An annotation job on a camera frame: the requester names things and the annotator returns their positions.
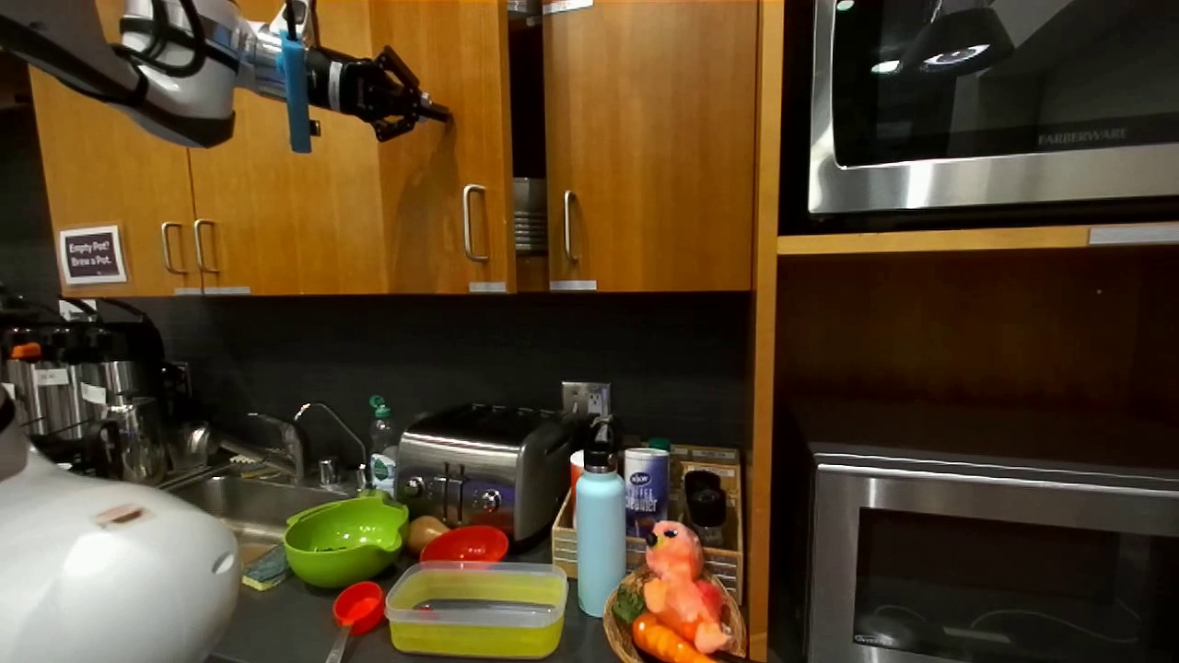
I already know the red measuring cup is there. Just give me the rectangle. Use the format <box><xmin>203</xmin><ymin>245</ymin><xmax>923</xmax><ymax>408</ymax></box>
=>
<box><xmin>322</xmin><ymin>581</ymin><xmax>381</xmax><ymax>663</ymax></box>

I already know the wall power outlet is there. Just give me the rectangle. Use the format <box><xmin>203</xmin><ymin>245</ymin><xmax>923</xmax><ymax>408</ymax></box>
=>
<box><xmin>561</xmin><ymin>380</ymin><xmax>612</xmax><ymax>417</ymax></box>

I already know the wicker basket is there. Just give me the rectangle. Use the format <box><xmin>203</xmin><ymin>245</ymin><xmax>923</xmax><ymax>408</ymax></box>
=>
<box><xmin>599</xmin><ymin>574</ymin><xmax>747</xmax><ymax>663</ymax></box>

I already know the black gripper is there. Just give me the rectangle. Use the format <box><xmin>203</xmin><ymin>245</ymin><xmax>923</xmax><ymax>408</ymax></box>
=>
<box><xmin>320</xmin><ymin>47</ymin><xmax>449</xmax><ymax>139</ymax></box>

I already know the wooden box with condiments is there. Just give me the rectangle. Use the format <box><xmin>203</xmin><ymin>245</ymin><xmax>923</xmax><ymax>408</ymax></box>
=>
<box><xmin>545</xmin><ymin>438</ymin><xmax>747</xmax><ymax>601</ymax></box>

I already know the wooden cabinet door with handle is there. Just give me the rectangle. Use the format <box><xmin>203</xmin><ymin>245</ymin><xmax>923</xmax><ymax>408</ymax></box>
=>
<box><xmin>373</xmin><ymin>0</ymin><xmax>517</xmax><ymax>295</ymax></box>

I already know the small onion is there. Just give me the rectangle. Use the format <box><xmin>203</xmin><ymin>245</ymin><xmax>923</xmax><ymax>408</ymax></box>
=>
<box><xmin>406</xmin><ymin>516</ymin><xmax>449</xmax><ymax>553</ymax></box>

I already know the light blue water bottle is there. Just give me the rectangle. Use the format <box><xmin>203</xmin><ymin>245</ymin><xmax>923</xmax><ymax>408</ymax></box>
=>
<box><xmin>574</xmin><ymin>446</ymin><xmax>625</xmax><ymax>618</ymax></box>

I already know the stainless steel sink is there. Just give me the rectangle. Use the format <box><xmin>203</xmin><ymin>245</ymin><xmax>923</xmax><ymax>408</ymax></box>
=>
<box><xmin>169</xmin><ymin>472</ymin><xmax>330</xmax><ymax>541</ymax></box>

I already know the pink plush toy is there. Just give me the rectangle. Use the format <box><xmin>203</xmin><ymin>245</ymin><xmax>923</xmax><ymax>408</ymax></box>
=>
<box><xmin>641</xmin><ymin>521</ymin><xmax>734</xmax><ymax>652</ymax></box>

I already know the green colander bowl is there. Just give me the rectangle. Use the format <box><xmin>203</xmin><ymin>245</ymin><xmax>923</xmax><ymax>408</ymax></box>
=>
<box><xmin>282</xmin><ymin>499</ymin><xmax>408</xmax><ymax>591</ymax></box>

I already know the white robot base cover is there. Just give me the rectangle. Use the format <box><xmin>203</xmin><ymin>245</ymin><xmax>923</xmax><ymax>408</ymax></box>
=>
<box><xmin>0</xmin><ymin>453</ymin><xmax>239</xmax><ymax>663</ymax></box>

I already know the steel coffee machine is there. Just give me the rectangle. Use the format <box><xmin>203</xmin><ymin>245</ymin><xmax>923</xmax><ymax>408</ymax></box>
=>
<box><xmin>0</xmin><ymin>295</ymin><xmax>211</xmax><ymax>483</ymax></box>

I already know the clear plastic food container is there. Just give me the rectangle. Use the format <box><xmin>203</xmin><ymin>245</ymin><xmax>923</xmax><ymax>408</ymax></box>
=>
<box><xmin>381</xmin><ymin>564</ymin><xmax>568</xmax><ymax>661</ymax></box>

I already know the purple label sign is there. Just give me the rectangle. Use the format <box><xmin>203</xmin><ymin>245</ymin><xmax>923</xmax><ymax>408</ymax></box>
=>
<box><xmin>56</xmin><ymin>224</ymin><xmax>126</xmax><ymax>287</ymax></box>

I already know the green sponge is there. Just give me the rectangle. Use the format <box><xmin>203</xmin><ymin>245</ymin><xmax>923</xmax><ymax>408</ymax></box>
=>
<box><xmin>244</xmin><ymin>550</ymin><xmax>286</xmax><ymax>591</ymax></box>

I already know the sink faucet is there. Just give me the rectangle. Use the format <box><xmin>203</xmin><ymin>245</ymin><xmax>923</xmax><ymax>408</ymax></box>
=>
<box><xmin>245</xmin><ymin>398</ymin><xmax>368</xmax><ymax>493</ymax></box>

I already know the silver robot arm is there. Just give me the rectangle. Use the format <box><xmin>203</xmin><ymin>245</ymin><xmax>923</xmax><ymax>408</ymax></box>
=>
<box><xmin>0</xmin><ymin>0</ymin><xmax>449</xmax><ymax>151</ymax></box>

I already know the red plastic bowl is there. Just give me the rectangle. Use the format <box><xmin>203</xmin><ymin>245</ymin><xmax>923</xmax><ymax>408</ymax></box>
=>
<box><xmin>419</xmin><ymin>525</ymin><xmax>509</xmax><ymax>564</ymax></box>

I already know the upper stainless microwave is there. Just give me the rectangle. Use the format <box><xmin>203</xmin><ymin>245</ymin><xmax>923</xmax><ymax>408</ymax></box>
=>
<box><xmin>805</xmin><ymin>0</ymin><xmax>1179</xmax><ymax>218</ymax></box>

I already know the orange toy carrot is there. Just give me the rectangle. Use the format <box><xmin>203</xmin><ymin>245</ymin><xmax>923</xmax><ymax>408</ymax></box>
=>
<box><xmin>631</xmin><ymin>612</ymin><xmax>714</xmax><ymax>663</ymax></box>

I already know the far left wooden cabinet door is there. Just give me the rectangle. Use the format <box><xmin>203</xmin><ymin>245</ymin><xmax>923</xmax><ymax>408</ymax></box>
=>
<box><xmin>28</xmin><ymin>75</ymin><xmax>197</xmax><ymax>299</ymax></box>

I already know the lower stainless oven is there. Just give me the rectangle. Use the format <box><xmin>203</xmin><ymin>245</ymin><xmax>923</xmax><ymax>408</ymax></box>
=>
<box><xmin>805</xmin><ymin>446</ymin><xmax>1179</xmax><ymax>663</ymax></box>

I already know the right wooden cabinet door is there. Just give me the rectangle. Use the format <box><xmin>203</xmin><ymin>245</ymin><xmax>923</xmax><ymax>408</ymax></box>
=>
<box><xmin>542</xmin><ymin>0</ymin><xmax>760</xmax><ymax>290</ymax></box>

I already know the stainless steel toaster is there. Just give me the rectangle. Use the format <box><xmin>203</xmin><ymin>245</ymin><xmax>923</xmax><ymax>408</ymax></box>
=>
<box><xmin>399</xmin><ymin>406</ymin><xmax>574</xmax><ymax>541</ymax></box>

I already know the dish soap bottle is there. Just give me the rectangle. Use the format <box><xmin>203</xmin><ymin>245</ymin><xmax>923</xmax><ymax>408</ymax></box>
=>
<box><xmin>368</xmin><ymin>393</ymin><xmax>399</xmax><ymax>499</ymax></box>

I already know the stack of white plates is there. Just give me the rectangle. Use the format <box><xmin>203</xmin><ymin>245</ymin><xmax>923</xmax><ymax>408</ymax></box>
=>
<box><xmin>512</xmin><ymin>176</ymin><xmax>550</xmax><ymax>255</ymax></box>

